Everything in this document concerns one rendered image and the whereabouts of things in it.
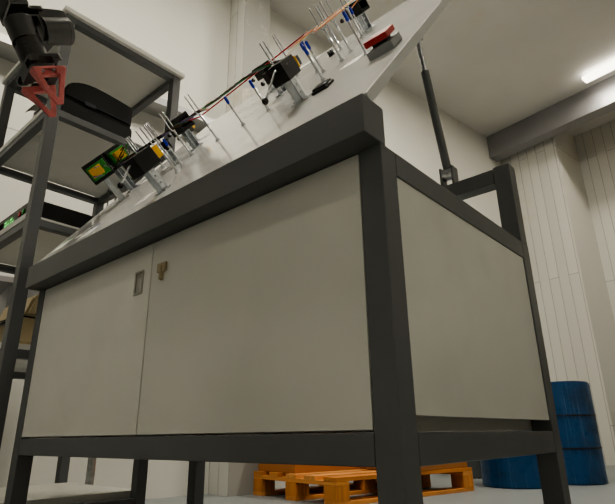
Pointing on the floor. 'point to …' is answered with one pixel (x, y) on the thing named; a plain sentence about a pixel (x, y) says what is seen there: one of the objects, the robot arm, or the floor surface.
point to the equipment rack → (31, 160)
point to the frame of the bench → (501, 448)
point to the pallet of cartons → (339, 478)
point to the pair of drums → (505, 476)
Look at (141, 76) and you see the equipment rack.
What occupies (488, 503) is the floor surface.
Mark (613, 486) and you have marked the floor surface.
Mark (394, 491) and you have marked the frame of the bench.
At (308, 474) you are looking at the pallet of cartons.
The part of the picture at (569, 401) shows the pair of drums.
